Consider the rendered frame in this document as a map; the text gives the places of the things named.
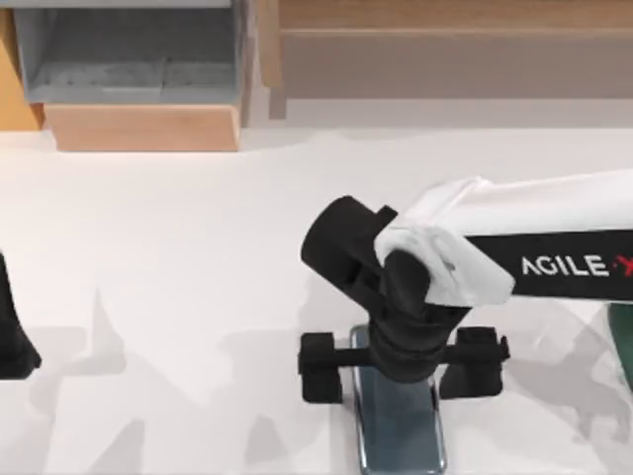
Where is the blue grey phone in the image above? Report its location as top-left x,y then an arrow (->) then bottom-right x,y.
349,324 -> 447,475

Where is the dark green bottle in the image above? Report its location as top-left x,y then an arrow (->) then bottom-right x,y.
604,302 -> 633,393

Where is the wooden cupboard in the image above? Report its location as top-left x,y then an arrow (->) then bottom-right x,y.
259,0 -> 633,121

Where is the pale wooden drawer front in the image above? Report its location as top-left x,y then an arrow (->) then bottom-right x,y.
44,101 -> 243,152

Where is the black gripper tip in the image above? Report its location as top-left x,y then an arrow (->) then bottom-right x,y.
0,250 -> 44,382

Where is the wooden cupboard side panel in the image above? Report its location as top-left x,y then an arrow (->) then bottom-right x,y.
0,8 -> 47,134

